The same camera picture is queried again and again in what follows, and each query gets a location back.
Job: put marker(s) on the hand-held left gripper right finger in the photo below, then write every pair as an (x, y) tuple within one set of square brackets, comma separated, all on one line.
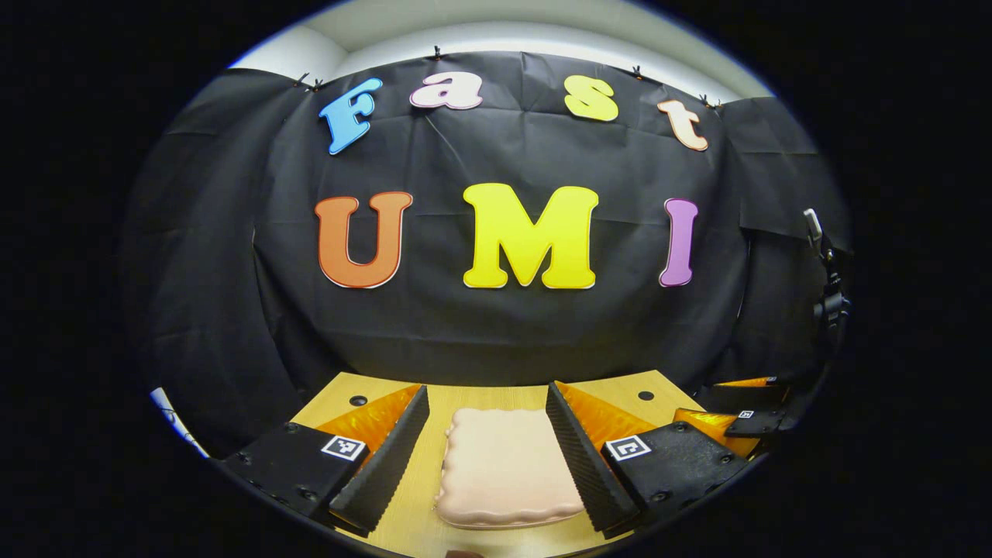
[(581, 465)]

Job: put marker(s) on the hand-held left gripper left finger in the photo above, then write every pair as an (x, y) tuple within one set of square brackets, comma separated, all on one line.
[(387, 465)]

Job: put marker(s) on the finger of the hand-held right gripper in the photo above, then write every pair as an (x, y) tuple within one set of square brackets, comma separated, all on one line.
[(756, 422), (744, 397)]

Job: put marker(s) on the pink beige suitcase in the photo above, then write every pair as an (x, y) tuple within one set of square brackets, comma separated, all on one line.
[(504, 469)]

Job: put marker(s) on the black backdrop cloth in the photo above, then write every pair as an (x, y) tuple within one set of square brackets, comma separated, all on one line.
[(434, 325)]

